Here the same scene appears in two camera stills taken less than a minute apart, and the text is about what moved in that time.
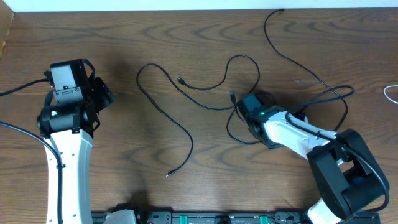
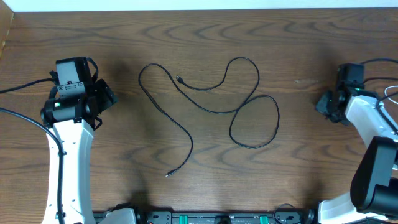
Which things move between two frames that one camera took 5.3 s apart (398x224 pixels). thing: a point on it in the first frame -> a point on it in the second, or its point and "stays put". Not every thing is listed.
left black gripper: [104, 94] stays put
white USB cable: [385, 93] stays put
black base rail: [230, 218] stays put
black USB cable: [216, 83] -> [277, 126]
